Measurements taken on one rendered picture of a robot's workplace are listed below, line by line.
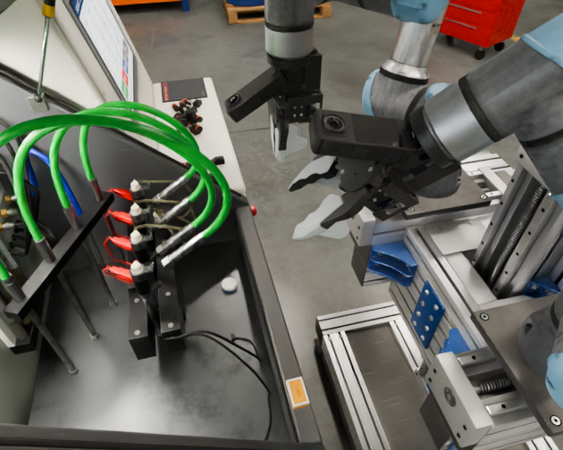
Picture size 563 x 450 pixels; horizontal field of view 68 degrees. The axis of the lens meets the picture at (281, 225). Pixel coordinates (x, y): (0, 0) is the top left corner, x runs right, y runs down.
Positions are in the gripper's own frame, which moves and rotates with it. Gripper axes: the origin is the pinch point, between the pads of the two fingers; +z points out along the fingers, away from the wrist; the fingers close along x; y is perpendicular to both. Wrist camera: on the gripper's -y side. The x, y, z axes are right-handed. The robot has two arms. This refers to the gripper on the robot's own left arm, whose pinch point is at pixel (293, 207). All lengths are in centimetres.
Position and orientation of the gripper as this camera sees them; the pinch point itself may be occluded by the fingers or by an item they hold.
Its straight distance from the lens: 55.9
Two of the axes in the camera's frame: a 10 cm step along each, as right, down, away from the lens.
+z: -7.0, 4.2, 5.8
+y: 7.2, 3.5, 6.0
